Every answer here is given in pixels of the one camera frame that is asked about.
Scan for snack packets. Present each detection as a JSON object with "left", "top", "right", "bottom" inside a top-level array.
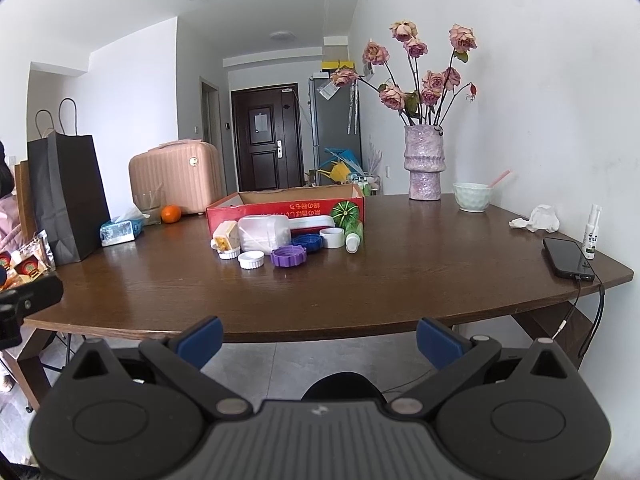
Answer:
[{"left": 1, "top": 230, "right": 55, "bottom": 292}]

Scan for green transparent bottle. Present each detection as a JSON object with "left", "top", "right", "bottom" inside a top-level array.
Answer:
[{"left": 345, "top": 220, "right": 363, "bottom": 254}]

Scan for white spray bottle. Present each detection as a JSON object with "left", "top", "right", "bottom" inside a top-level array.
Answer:
[{"left": 582, "top": 204, "right": 602, "bottom": 260}]

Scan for dark brown door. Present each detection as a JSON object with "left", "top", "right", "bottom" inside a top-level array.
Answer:
[{"left": 231, "top": 84, "right": 304, "bottom": 192}]

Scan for pink spoon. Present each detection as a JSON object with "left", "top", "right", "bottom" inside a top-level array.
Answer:
[{"left": 487, "top": 169, "right": 512, "bottom": 190}]

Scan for beige small box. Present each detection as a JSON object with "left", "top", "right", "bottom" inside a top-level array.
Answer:
[{"left": 212, "top": 220, "right": 241, "bottom": 252}]

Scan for pale green bowl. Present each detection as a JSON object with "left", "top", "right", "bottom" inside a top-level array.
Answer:
[{"left": 452, "top": 183, "right": 492, "bottom": 214}]

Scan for black charging cable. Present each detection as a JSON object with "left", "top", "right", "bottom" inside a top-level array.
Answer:
[{"left": 553, "top": 274, "right": 606, "bottom": 361}]

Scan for purple jar lid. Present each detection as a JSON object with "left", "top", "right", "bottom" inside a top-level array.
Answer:
[{"left": 270, "top": 245, "right": 307, "bottom": 269}]

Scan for blue jar lid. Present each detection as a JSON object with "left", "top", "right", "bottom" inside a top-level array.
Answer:
[{"left": 292, "top": 233, "right": 323, "bottom": 254}]

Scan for clear glass cup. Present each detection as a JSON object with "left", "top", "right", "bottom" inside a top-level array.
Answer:
[{"left": 134, "top": 190, "right": 162, "bottom": 226}]

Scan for pink suitcase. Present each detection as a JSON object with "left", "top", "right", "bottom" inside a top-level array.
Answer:
[{"left": 128, "top": 140, "right": 224, "bottom": 214}]

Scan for black smartphone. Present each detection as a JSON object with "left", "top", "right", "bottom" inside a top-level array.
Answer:
[{"left": 542, "top": 237, "right": 596, "bottom": 282}]

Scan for yellow box on fridge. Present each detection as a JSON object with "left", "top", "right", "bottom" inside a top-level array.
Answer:
[{"left": 321, "top": 60, "right": 355, "bottom": 72}]

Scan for pink glitter vase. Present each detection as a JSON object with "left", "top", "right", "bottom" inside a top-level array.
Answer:
[{"left": 404, "top": 125, "right": 446, "bottom": 202}]

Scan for brown paper bag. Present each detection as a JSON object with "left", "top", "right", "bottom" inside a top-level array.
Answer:
[{"left": 14, "top": 160, "right": 37, "bottom": 240}]

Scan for grey refrigerator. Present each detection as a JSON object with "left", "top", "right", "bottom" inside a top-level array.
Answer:
[{"left": 308, "top": 73, "right": 362, "bottom": 185}]

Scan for orange fruit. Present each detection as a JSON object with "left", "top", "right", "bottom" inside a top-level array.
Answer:
[{"left": 160, "top": 205, "right": 182, "bottom": 224}]

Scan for crumpled white tissue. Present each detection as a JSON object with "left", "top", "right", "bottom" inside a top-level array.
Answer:
[{"left": 509, "top": 205, "right": 560, "bottom": 233}]

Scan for red white lint brush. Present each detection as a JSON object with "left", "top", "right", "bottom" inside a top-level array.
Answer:
[{"left": 288, "top": 214, "right": 335, "bottom": 236}]

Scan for white plastic cup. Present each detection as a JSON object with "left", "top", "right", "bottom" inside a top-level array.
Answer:
[{"left": 319, "top": 228, "right": 345, "bottom": 249}]

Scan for red cardboard pumpkin box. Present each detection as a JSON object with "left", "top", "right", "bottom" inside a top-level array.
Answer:
[{"left": 205, "top": 184, "right": 366, "bottom": 233}]

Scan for black paper bag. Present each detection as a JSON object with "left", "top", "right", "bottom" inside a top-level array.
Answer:
[{"left": 27, "top": 130, "right": 110, "bottom": 266}]

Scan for white jar lid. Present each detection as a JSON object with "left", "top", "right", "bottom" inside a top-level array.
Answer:
[{"left": 238, "top": 250, "right": 265, "bottom": 270}]

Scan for wire storage rack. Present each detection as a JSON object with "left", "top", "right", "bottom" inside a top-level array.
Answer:
[{"left": 348, "top": 174, "right": 382, "bottom": 196}]

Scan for blue tissue pack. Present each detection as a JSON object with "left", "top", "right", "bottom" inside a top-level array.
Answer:
[{"left": 100, "top": 217, "right": 144, "bottom": 247}]

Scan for dried pink rose bouquet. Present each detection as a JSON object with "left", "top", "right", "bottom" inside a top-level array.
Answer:
[{"left": 330, "top": 20, "right": 477, "bottom": 127}]

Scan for small white round container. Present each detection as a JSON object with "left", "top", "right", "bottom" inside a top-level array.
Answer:
[{"left": 218, "top": 246, "right": 241, "bottom": 260}]

